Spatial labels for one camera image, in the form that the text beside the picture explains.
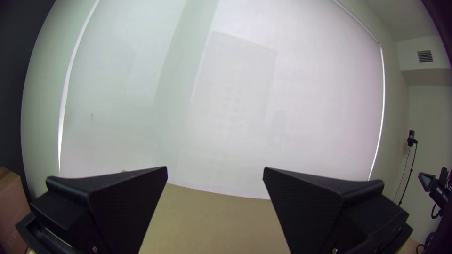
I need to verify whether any brown cardboard box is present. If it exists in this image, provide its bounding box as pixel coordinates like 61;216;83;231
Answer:
0;166;32;254

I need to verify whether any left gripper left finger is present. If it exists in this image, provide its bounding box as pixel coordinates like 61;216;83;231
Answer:
30;166;169;254

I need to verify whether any white air vent grille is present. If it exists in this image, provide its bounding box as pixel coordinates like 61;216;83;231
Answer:
417;50;434;64

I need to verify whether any white roller blind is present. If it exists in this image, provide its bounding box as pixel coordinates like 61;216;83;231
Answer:
58;0;386;200

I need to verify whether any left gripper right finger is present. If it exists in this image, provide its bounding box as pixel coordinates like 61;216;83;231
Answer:
263;167;409;254

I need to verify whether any small black camera on stand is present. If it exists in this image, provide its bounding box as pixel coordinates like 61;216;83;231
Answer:
398;129;419;207

